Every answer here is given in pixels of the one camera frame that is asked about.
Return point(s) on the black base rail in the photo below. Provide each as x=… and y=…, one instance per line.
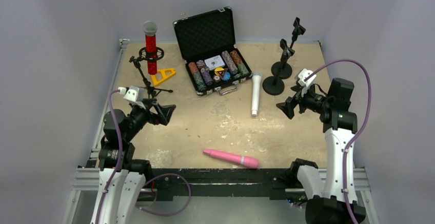
x=274, y=184

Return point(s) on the red glitter microphone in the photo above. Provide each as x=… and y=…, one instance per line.
x=150, y=29

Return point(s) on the pink microphone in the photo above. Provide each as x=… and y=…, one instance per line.
x=245, y=161

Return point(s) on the aluminium corner rail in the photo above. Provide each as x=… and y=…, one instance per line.
x=117, y=67

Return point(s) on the white playing card box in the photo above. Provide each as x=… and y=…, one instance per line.
x=214, y=62

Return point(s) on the black round-base stand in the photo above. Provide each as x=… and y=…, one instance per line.
x=283, y=68
x=273, y=85

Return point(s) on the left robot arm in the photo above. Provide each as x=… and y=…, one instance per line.
x=121, y=177

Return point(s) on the black tripod microphone stand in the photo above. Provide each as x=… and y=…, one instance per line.
x=151, y=89

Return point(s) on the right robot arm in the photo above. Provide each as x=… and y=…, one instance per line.
x=334, y=199

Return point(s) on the black poker chip case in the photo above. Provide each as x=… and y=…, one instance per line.
x=207, y=35

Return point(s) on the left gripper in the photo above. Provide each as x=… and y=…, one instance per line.
x=153, y=110

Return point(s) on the white microphone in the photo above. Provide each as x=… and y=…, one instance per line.
x=256, y=80

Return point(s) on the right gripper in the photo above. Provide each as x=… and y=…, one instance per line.
x=299, y=100

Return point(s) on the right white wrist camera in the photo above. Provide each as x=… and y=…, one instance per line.
x=305, y=78

